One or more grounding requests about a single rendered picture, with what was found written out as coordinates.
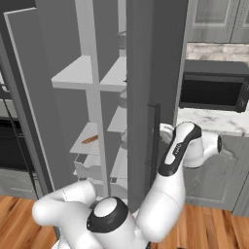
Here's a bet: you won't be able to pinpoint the brown frozen fish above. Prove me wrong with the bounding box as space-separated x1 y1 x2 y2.
81 135 99 146

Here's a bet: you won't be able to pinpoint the white freezer drawers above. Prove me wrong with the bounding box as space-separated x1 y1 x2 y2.
73 153 128 191

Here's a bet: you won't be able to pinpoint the grey fridge cabinet with shelves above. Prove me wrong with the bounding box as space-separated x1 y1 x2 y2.
34 0 128 199

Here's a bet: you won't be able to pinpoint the grey fridge door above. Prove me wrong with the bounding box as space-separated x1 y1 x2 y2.
125 0 190 214

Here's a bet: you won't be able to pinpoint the grey freezer door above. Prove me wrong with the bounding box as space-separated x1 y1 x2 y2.
2 7 56 196

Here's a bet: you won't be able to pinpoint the grey jar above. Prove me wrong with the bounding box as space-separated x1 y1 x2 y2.
117 30 127 51

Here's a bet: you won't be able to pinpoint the black microwave oven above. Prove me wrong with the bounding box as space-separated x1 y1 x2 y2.
178 59 249 114

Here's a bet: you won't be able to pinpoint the grey base cupboards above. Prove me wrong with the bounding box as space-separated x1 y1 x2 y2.
176 130 249 218

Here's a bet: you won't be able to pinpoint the black built-in oven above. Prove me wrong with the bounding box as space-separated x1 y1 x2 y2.
0 69 37 200

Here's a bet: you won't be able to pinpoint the dark fridge door handle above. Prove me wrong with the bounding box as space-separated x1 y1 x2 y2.
147 102 162 177

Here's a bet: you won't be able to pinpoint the grey wall cupboards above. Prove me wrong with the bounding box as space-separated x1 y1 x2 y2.
186 0 249 45

